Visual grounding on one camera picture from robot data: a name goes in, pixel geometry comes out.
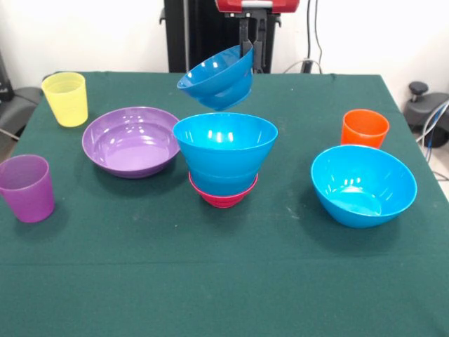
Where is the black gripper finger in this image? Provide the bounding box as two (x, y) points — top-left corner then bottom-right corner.
(251, 17), (267, 76)
(239, 17), (254, 58)

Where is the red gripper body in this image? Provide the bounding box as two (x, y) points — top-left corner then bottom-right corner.
(214, 0), (301, 19)

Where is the small dark blue bowl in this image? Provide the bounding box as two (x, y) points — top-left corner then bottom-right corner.
(176, 44), (255, 112)

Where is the large blue bowl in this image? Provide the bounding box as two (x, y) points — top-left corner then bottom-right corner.
(171, 112), (280, 178)
(310, 144), (418, 230)

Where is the small red bowl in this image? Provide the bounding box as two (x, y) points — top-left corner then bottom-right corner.
(187, 171), (260, 209)

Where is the wide purple bowl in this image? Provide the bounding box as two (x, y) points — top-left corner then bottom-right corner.
(81, 106), (181, 179)

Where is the orange cup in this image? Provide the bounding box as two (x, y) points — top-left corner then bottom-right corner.
(340, 109), (391, 150)

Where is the dark grey chair base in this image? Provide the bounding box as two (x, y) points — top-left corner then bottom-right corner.
(403, 81), (449, 148)

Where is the yellow cup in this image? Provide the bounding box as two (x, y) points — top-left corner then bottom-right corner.
(41, 72), (89, 128)

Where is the dark green tablecloth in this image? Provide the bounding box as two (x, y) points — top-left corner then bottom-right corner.
(0, 71), (449, 337)

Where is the grey padded chair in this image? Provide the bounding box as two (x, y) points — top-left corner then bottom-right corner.
(0, 52), (40, 142)

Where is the purple cup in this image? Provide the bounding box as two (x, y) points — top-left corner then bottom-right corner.
(0, 154), (56, 224)

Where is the black wall cable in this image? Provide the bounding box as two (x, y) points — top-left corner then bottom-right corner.
(282, 0), (324, 74)

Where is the bundle of light cables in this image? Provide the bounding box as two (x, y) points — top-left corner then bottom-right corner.
(416, 100), (449, 183)

